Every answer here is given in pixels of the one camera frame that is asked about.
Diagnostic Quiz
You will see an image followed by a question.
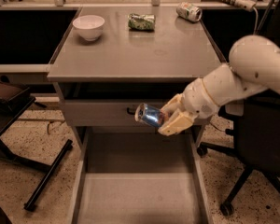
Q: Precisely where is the open grey middle drawer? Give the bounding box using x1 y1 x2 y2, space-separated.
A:
66 128 214 224

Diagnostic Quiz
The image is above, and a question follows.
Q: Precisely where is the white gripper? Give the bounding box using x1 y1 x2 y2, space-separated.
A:
158 78 219 136

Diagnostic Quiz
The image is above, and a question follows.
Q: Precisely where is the closed top drawer with handle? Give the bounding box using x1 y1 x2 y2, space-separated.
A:
63 98 214 128

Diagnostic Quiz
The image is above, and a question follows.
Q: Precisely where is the black office chair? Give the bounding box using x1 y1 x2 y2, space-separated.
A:
197 91 280 216

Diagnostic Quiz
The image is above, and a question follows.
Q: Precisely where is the white ceramic bowl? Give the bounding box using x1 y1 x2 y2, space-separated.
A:
73 15 105 41

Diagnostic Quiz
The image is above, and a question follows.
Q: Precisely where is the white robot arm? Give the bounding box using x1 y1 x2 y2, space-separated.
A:
158 35 280 136

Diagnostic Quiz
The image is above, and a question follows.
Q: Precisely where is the green crumpled chip bag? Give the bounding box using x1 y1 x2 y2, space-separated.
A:
128 13 156 31

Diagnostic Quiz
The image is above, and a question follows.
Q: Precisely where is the black stool with metal legs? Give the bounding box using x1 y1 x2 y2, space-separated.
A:
0 80 73 211

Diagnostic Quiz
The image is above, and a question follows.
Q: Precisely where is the white power cable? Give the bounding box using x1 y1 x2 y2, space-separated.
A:
252 7 259 35

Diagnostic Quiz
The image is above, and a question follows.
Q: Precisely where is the blue silver redbull can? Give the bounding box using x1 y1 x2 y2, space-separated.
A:
134 103 169 128

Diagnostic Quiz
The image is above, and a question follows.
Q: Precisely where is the white green soda can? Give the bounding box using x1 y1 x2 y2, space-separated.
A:
176 2 203 22

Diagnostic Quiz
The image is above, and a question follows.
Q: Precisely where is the grey drawer cabinet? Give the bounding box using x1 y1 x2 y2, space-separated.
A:
47 5 230 224

